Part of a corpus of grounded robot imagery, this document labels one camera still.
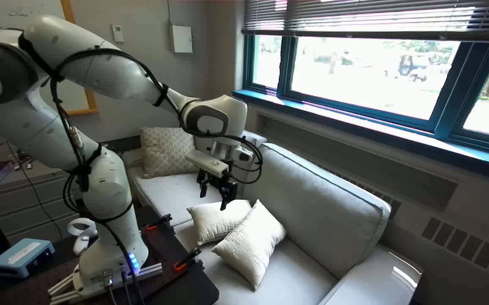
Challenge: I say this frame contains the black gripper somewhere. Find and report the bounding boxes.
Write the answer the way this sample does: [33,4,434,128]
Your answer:
[194,165,240,211]

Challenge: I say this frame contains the wide teal framed window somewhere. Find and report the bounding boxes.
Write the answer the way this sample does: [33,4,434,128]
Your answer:
[231,30,489,170]

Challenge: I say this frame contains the dark window blinds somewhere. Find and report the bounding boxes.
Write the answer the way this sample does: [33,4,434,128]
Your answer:
[241,0,489,42]

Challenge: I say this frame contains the red black clamp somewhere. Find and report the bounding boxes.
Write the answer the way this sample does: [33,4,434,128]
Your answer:
[140,211,174,233]
[172,243,202,272]

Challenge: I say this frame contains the light blue box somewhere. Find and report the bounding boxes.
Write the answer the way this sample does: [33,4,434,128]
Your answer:
[0,235,57,279]

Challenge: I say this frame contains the silver robot mounting plate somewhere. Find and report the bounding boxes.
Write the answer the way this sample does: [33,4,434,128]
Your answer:
[45,260,165,301]

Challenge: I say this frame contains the beige lattice patterned pillow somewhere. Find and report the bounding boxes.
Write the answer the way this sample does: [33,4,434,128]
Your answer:
[138,125,202,179]

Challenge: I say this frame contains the white wall box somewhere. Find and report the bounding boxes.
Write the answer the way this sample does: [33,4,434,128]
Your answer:
[168,21,194,55]

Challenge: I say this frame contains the white VR controller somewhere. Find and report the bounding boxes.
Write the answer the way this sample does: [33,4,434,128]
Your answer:
[64,216,99,255]

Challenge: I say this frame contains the radiator vent grille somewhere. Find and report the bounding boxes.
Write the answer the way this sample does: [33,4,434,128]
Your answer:
[419,215,489,284]

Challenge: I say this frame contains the white wall thermostat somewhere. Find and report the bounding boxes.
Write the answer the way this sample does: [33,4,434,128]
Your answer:
[109,21,124,45]

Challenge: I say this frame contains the grey drawer cabinet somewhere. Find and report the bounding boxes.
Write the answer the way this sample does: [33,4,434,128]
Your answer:
[0,157,80,243]

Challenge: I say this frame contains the plain cream pillow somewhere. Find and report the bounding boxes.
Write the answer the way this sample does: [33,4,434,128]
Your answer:
[211,198,287,292]
[185,198,253,247]

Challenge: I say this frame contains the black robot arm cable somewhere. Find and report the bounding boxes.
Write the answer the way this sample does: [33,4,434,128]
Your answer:
[16,32,265,305]

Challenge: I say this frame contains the grey fabric sofa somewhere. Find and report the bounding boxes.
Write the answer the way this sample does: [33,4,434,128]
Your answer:
[121,125,426,305]

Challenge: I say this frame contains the black robot table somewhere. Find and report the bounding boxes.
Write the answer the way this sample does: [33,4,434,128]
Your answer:
[0,218,221,305]

